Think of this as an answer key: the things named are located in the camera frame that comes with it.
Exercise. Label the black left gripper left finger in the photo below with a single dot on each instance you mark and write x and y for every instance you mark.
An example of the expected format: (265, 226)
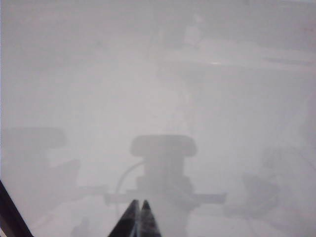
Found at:
(127, 222)

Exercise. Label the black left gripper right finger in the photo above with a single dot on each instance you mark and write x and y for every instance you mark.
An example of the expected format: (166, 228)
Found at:
(148, 222)

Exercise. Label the white glossy whiteboard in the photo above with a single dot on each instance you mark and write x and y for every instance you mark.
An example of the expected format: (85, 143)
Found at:
(158, 86)

